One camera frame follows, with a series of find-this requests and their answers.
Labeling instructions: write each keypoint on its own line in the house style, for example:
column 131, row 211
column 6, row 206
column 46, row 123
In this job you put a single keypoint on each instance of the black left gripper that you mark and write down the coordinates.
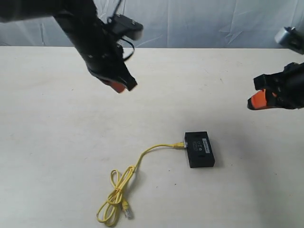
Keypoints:
column 105, row 61

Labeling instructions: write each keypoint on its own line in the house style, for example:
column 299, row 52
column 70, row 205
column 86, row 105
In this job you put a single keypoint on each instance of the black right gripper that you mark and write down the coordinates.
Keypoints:
column 279, row 90

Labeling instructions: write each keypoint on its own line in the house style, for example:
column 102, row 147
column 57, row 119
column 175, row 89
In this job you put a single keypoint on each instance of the black network switch box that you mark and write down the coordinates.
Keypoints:
column 199, row 150

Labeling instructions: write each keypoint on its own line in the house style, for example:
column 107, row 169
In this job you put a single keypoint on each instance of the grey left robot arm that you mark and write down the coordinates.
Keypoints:
column 77, row 18

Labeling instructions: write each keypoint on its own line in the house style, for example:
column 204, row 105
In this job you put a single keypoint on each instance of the grey backdrop cloth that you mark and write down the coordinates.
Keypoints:
column 208, row 23

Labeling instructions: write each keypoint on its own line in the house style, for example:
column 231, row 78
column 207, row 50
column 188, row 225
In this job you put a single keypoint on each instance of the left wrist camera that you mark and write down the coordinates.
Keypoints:
column 123, row 26

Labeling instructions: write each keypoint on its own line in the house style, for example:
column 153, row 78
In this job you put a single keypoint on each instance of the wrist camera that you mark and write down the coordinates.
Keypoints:
column 123, row 26
column 291, row 38

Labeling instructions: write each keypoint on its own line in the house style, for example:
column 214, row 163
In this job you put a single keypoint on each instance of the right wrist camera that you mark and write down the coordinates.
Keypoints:
column 291, row 38

